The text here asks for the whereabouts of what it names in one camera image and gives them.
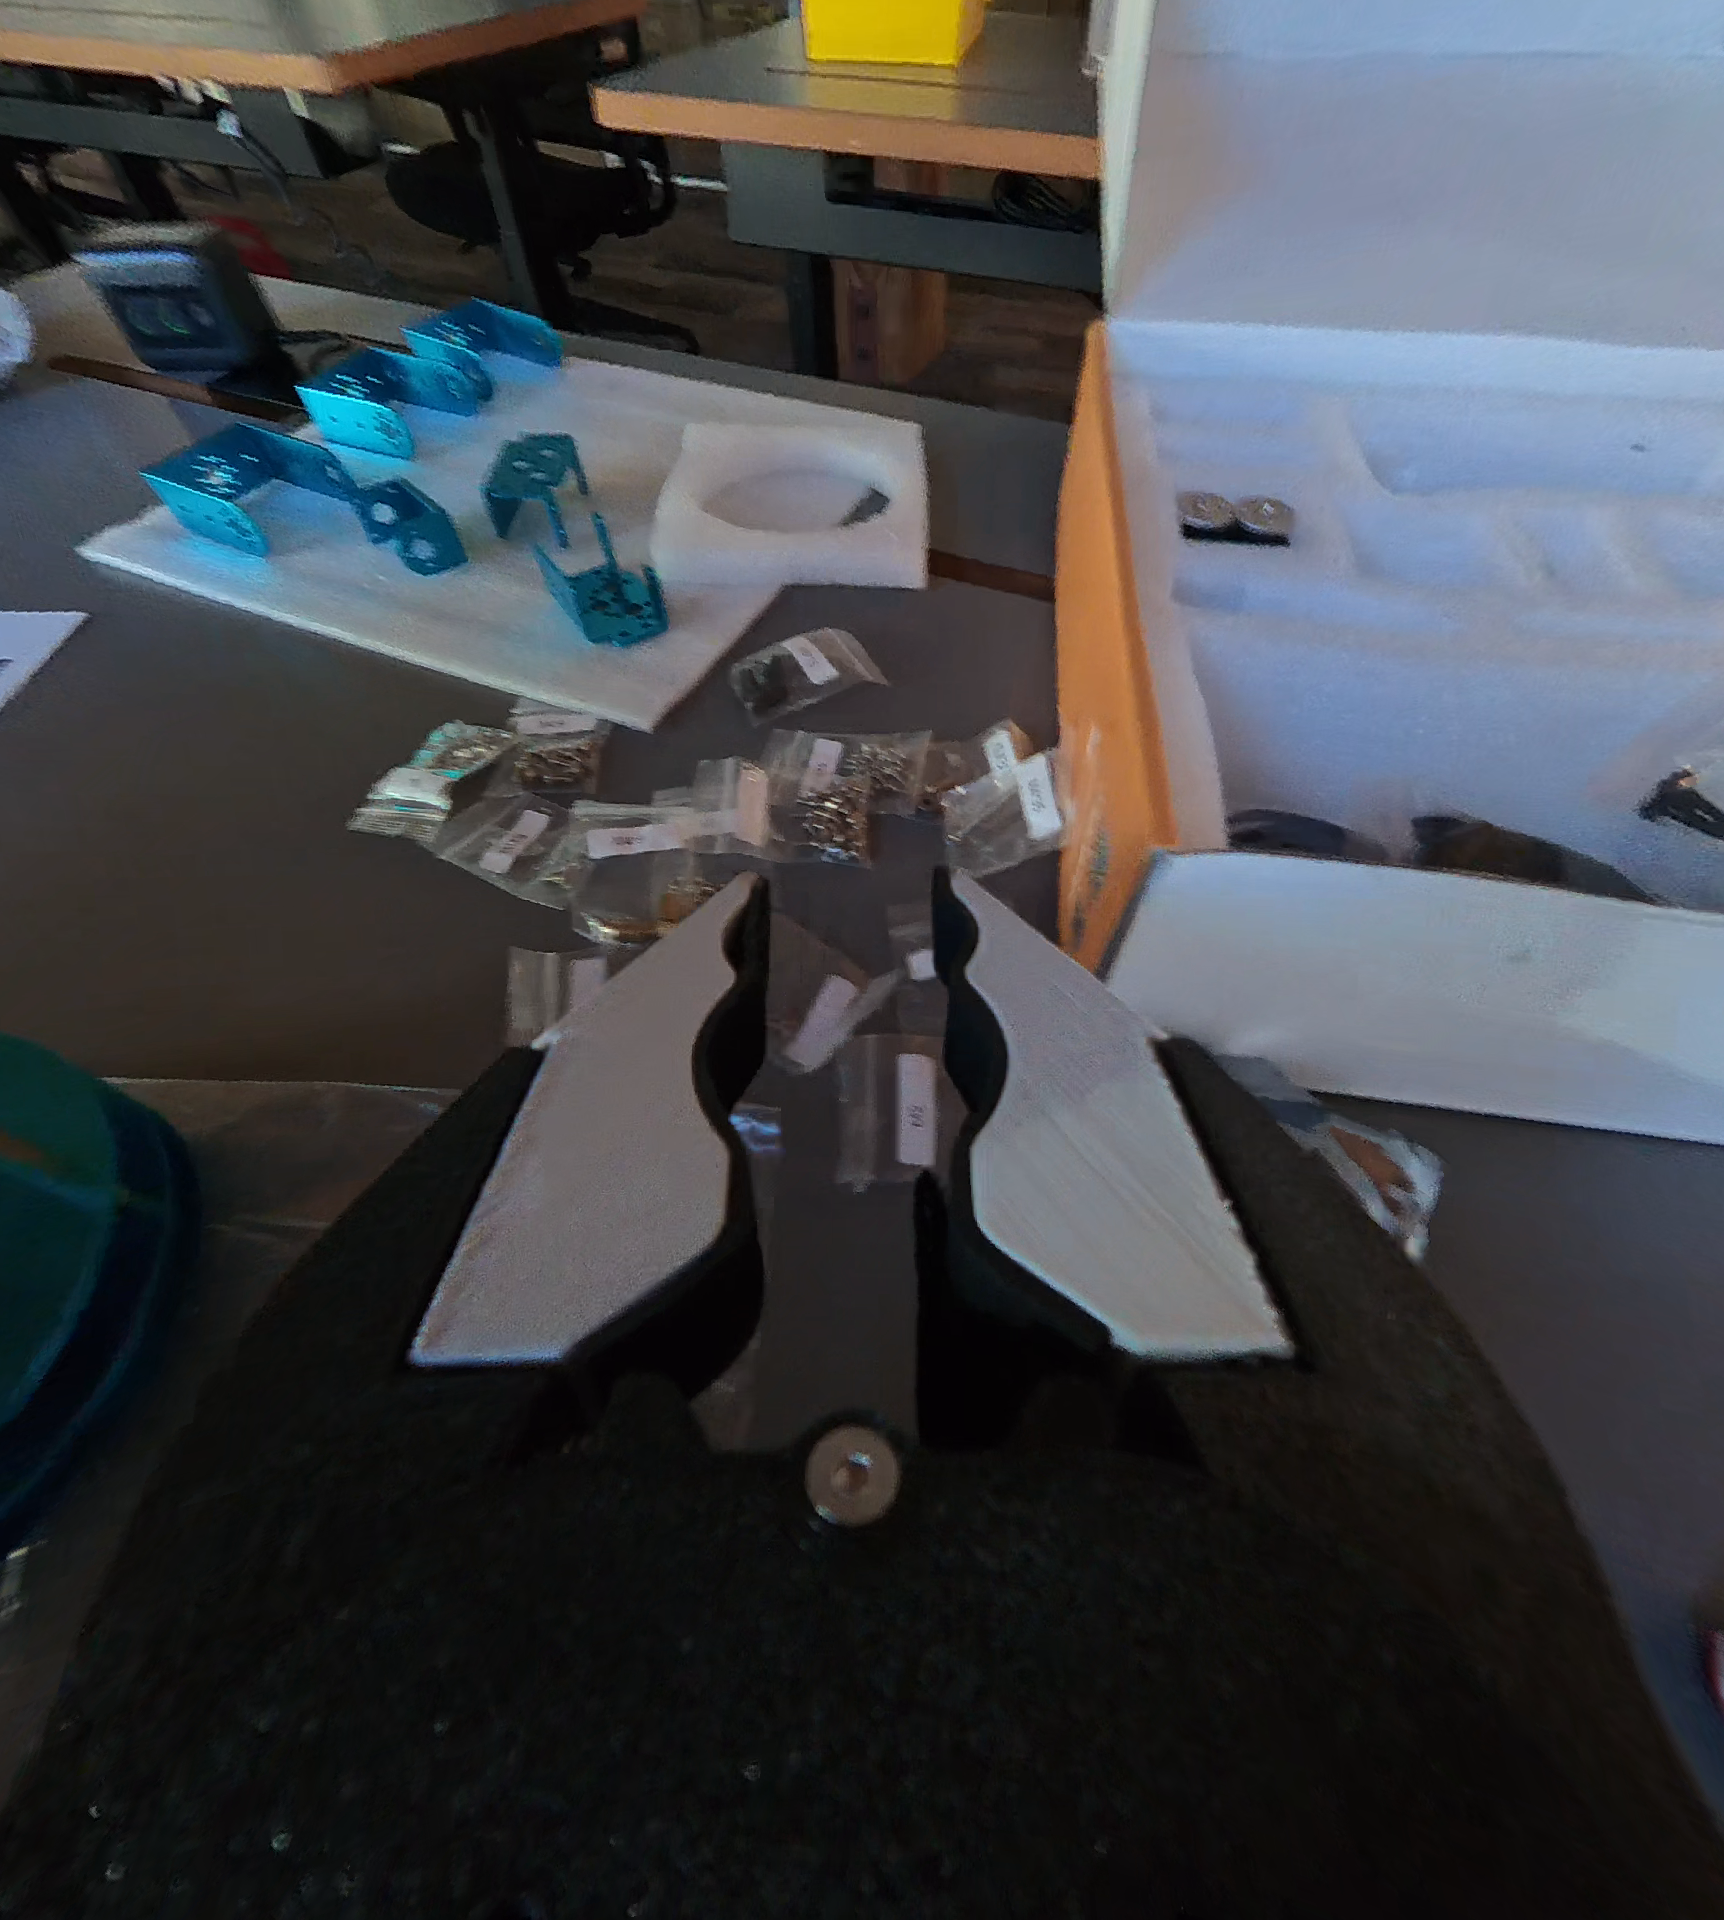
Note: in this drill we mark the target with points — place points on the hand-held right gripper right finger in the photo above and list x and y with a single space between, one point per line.
1116 1185

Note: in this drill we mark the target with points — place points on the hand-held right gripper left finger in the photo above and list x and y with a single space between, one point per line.
592 1185

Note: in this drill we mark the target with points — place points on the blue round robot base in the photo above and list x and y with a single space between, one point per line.
6 1244

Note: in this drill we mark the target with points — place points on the small blue U bracket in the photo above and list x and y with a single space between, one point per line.
532 480

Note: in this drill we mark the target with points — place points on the grey desk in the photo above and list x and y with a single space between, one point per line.
203 931

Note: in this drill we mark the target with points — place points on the wood-edged office desk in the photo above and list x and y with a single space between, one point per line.
276 45
862 129

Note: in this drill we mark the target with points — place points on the silver antistatic bag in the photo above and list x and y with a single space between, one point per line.
1365 1163

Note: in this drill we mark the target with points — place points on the large clear plastic bag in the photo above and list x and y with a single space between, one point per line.
307 1154

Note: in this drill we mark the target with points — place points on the pile of labelled screw bags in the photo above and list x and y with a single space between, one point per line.
742 795

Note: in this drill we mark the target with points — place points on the orange cardboard box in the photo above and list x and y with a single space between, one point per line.
1102 721

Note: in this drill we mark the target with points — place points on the white foam sheet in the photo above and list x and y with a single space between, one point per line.
353 601

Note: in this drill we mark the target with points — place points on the round metal bearing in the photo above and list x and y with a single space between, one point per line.
1260 519
1205 515

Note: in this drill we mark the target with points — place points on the white foam box insert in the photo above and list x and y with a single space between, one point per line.
1477 601

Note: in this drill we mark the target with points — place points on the portable power station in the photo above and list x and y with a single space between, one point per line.
181 309

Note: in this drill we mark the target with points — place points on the black office chair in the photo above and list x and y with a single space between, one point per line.
502 195

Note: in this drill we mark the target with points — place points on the small blue angle bracket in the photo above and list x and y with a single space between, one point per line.
412 529

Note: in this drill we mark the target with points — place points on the large blue U bracket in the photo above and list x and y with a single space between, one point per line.
367 402
487 338
225 489

